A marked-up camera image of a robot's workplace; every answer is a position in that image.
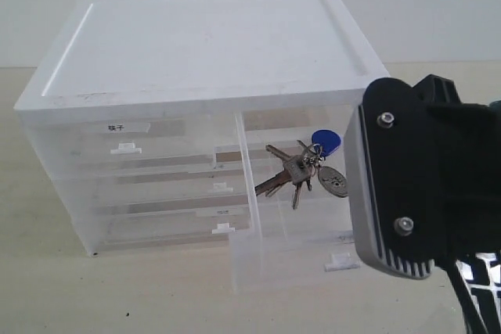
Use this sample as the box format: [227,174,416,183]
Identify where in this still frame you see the key bunch with blue fob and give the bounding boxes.
[254,129,348,210]

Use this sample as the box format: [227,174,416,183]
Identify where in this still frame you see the wide translucent drawer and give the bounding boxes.
[56,170,248,217]
[74,207,251,255]

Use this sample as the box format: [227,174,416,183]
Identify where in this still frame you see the bottom wide translucent drawer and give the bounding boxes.
[74,207,251,255]

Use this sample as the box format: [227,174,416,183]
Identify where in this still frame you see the translucent white drawer cabinet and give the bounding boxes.
[13,0,392,257]

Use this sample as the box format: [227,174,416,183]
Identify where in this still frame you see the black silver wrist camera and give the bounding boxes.
[343,77,459,280]

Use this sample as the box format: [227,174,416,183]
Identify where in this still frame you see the middle wide translucent drawer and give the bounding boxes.
[56,170,248,217]

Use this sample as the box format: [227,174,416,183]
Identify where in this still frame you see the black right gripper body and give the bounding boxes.
[414,74,500,260]

